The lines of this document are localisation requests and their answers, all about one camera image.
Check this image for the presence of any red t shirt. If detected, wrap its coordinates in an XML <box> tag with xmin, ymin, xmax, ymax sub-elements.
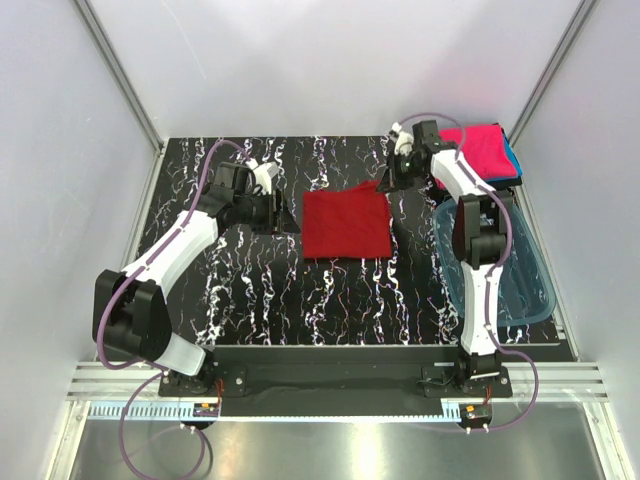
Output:
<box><xmin>301</xmin><ymin>180</ymin><xmax>392</xmax><ymax>260</ymax></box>

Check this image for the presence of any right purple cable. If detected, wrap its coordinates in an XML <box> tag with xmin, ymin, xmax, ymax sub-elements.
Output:
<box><xmin>399</xmin><ymin>112</ymin><xmax>539</xmax><ymax>434</ymax></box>

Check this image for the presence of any aluminium frame post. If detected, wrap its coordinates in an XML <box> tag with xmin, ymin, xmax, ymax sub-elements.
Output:
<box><xmin>70</xmin><ymin>0</ymin><xmax>165</xmax><ymax>154</ymax></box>
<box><xmin>508</xmin><ymin>0</ymin><xmax>599</xmax><ymax>146</ymax></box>

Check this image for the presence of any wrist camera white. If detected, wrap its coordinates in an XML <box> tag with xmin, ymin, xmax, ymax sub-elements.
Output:
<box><xmin>389</xmin><ymin>122</ymin><xmax>414</xmax><ymax>157</ymax></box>
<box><xmin>246</xmin><ymin>159</ymin><xmax>279</xmax><ymax>195</ymax></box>

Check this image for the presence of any folded dark t shirt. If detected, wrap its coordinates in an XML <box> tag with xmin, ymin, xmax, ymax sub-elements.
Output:
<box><xmin>432</xmin><ymin>124</ymin><xmax>525</xmax><ymax>194</ymax></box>

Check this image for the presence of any left aluminium frame post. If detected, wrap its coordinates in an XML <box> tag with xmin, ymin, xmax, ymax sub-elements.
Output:
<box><xmin>70</xmin><ymin>0</ymin><xmax>165</xmax><ymax>154</ymax></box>

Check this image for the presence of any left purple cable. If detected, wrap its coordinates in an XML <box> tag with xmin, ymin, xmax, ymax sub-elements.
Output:
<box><xmin>94</xmin><ymin>139</ymin><xmax>261</xmax><ymax>476</ymax></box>

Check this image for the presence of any clear blue plastic bin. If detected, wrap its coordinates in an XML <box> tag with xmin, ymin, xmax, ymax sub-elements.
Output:
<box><xmin>432</xmin><ymin>200</ymin><xmax>556</xmax><ymax>327</ymax></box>

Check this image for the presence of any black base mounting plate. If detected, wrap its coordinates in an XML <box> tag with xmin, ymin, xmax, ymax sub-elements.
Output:
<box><xmin>159</xmin><ymin>346</ymin><xmax>513</xmax><ymax>405</ymax></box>

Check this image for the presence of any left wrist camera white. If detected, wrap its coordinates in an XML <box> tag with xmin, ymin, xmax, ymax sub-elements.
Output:
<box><xmin>246</xmin><ymin>159</ymin><xmax>279</xmax><ymax>195</ymax></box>

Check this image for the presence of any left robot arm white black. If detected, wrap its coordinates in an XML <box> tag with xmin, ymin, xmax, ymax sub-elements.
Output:
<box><xmin>92</xmin><ymin>161</ymin><xmax>300</xmax><ymax>394</ymax></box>

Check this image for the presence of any white slotted cable duct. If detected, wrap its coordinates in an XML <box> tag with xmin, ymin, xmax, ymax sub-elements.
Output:
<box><xmin>88</xmin><ymin>397</ymin><xmax>491</xmax><ymax>423</ymax></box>

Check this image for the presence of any aluminium front rail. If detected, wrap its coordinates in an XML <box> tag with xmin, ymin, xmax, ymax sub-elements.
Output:
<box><xmin>67</xmin><ymin>362</ymin><xmax>608</xmax><ymax>403</ymax></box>

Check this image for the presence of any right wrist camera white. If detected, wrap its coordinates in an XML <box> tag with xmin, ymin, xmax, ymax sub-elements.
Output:
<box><xmin>389</xmin><ymin>122</ymin><xmax>414</xmax><ymax>157</ymax></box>

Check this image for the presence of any purple cable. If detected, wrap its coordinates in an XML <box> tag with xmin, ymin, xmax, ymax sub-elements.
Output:
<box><xmin>94</xmin><ymin>139</ymin><xmax>261</xmax><ymax>476</ymax></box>
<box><xmin>399</xmin><ymin>112</ymin><xmax>539</xmax><ymax>434</ymax></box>

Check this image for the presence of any right aluminium frame post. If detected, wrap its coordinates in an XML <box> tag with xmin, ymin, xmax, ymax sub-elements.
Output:
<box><xmin>508</xmin><ymin>0</ymin><xmax>599</xmax><ymax>146</ymax></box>

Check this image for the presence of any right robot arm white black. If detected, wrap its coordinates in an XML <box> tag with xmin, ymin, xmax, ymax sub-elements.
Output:
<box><xmin>377</xmin><ymin>120</ymin><xmax>513</xmax><ymax>396</ymax></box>

